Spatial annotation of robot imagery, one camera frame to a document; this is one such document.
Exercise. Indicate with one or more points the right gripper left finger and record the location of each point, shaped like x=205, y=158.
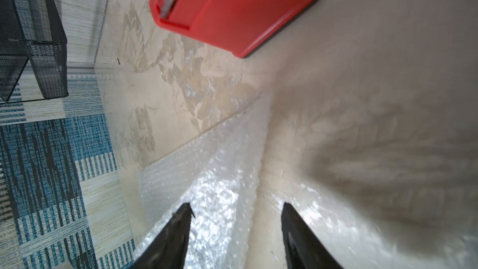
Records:
x=168, y=250

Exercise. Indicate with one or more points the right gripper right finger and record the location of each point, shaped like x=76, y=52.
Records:
x=302, y=248

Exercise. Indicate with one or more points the clear bubble wrap sheet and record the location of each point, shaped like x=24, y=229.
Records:
x=383, y=183

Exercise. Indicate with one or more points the red tape dispenser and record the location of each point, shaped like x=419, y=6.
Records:
x=237, y=26

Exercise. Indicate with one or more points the black wire mesh shelf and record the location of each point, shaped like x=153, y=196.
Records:
x=32, y=34

